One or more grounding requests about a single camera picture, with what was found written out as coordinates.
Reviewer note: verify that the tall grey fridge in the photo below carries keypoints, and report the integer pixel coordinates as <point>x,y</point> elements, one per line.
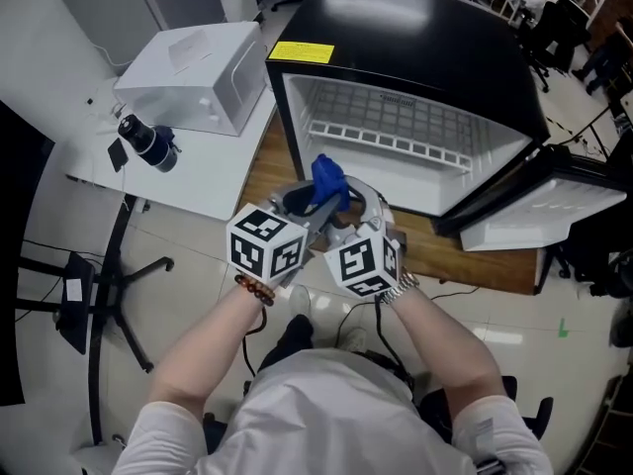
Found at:
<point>148,3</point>

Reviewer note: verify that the person's black trousers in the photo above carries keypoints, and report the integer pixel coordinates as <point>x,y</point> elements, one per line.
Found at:
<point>292,339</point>

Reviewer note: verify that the large black monitor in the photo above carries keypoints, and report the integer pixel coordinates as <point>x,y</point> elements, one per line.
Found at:
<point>20,240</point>

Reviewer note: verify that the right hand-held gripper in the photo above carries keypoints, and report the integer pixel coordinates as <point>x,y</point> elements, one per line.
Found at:
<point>361,265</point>

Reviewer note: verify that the black box with white label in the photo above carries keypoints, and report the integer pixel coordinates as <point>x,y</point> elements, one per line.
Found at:
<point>76,305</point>

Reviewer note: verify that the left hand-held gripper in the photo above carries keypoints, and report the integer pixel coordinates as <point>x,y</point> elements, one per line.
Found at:
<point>262,245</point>

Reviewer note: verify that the white fridge shelf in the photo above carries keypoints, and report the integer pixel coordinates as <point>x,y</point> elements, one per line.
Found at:
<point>395,126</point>

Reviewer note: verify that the black mini fridge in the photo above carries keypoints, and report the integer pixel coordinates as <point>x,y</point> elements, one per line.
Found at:
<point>405,28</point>

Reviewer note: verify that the white table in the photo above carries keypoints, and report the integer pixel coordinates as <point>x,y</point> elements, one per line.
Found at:
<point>207,171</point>

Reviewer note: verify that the person's left forearm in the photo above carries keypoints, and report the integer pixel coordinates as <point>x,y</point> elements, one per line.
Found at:
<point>203,359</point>

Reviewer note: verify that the black table base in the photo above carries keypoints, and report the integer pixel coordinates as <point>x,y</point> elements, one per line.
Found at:
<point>114,285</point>

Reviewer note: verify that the person's white shoe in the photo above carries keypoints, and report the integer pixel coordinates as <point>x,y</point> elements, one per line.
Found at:
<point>354,339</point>
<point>299,302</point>

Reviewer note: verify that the white microwave oven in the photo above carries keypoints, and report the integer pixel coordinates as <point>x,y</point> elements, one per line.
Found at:
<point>198,77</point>

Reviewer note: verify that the person's white left shoe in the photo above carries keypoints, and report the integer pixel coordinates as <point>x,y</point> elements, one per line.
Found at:
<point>299,302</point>

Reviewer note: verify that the person's white shirt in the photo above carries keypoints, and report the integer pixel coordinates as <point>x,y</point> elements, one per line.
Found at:
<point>321,413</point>

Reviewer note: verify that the blue cleaning cloth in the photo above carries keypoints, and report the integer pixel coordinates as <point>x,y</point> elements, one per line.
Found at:
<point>326,176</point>

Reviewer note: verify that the person's right forearm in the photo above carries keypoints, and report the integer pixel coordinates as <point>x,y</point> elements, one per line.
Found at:
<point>445,349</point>

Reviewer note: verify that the black office chair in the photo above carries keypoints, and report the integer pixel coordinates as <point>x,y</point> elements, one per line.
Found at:
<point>554,37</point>
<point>539,408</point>

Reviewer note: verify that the silver wristwatch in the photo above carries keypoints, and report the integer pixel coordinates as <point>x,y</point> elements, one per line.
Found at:
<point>401,287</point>

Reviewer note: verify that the black smartphone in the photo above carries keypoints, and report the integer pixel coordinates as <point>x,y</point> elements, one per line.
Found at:
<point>117,155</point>

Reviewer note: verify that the wooden top table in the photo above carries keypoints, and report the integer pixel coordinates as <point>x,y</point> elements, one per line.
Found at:
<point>267,166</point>

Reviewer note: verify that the person's white right shoe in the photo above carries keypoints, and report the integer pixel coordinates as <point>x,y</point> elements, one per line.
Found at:
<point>354,339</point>

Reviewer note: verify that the black camera on table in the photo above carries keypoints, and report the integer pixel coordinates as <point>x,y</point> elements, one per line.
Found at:
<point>148,141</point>

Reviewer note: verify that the yellow warning sticker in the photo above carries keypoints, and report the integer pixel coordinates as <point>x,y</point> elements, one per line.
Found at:
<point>300,52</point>

